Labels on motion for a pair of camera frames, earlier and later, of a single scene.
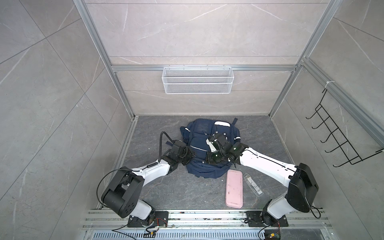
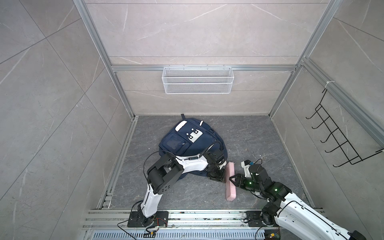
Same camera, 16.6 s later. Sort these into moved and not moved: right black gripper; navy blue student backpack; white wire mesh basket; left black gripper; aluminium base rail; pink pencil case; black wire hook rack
Moved: left black gripper; navy blue student backpack; right black gripper; pink pencil case
Not moved: white wire mesh basket; aluminium base rail; black wire hook rack
